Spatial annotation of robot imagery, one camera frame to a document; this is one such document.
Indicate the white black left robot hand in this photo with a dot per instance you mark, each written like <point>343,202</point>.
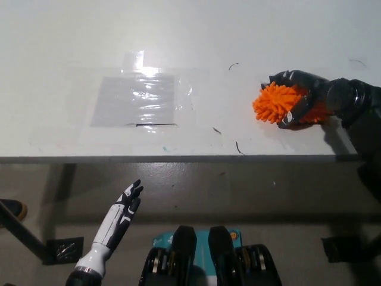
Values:
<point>111,223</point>

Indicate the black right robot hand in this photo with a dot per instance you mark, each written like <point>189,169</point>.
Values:
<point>312,82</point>

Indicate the black floor tape patch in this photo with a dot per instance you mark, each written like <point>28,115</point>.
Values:
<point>67,248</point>
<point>342,247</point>

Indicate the clear plastic film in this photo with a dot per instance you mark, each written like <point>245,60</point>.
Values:
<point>134,59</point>

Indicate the black shoe with tan sole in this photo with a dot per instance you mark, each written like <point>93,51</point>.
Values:
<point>16,207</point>

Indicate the grey rectangular sheet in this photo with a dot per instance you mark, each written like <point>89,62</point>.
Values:
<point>119,102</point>

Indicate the orange microfibre duster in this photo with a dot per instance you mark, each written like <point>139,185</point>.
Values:
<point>274,101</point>

